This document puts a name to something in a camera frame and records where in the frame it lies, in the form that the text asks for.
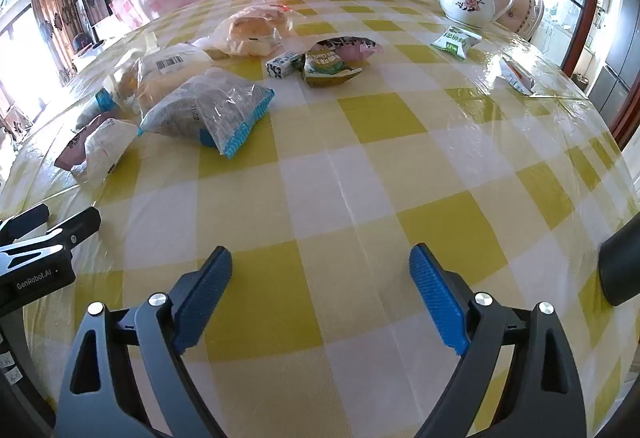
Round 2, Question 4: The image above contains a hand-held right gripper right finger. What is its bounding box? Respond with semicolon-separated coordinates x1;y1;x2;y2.
408;243;588;438

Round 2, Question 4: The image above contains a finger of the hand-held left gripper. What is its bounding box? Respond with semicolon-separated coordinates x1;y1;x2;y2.
0;204;51;244
47;207;102;251

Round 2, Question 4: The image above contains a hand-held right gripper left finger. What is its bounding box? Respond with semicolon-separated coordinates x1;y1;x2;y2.
52;245;233;438

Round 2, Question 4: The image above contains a white wrapped snack packet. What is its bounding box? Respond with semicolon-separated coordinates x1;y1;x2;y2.
72;118;141;189

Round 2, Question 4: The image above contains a blue white snack packet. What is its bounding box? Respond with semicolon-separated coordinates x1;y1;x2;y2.
74;87;121;131

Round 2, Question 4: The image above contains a yellow checked tablecloth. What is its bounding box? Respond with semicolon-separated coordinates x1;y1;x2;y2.
0;0;640;438

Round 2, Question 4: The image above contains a large bread bag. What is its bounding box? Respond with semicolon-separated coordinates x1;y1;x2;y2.
107;43;216;116

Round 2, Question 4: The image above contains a clear bag with blue edges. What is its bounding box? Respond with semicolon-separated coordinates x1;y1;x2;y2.
139;68;276;160

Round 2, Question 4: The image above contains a dark rounded object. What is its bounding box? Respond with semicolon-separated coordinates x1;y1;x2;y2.
599;217;640;308

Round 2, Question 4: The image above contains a brown curtain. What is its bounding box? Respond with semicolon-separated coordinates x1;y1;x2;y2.
30;0;96;69

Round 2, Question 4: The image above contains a red white snack packet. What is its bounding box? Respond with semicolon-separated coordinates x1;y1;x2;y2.
500;57;536;96

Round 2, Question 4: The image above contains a small black white carton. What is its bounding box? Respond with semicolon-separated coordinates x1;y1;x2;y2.
265;52;303;80

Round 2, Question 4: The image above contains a bun in clear bag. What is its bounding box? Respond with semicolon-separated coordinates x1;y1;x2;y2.
192;4;296;59

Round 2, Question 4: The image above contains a green white snack packet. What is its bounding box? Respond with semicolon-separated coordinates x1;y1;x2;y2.
430;25;482;61

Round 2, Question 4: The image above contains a pink dark snack packet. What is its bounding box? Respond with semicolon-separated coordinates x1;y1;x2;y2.
314;35;385;64

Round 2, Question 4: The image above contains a grey refrigerator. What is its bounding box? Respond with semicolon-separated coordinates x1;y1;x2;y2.
590;0;640;119

